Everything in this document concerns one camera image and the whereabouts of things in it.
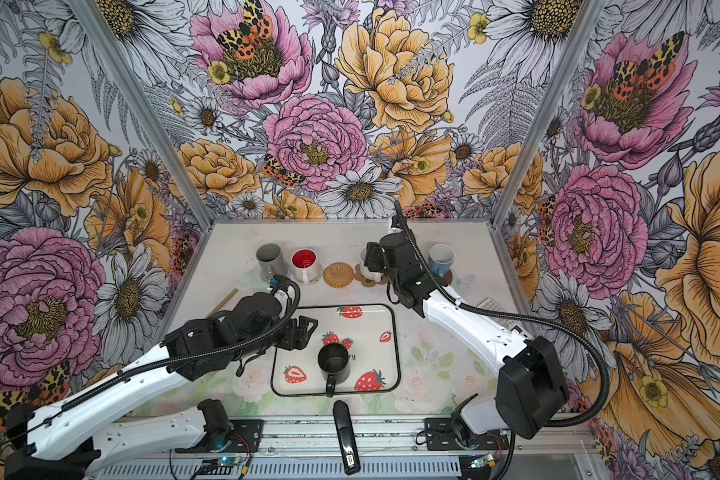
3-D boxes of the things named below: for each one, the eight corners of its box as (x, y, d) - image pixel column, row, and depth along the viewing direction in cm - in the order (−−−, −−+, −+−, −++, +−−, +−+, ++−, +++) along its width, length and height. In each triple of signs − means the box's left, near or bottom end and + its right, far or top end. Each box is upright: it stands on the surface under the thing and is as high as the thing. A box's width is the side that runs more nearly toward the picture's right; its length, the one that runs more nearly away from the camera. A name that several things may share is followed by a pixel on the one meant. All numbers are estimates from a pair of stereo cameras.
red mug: (293, 285, 104) (288, 269, 97) (297, 264, 110) (293, 247, 103) (317, 285, 104) (314, 269, 97) (320, 264, 110) (317, 248, 103)
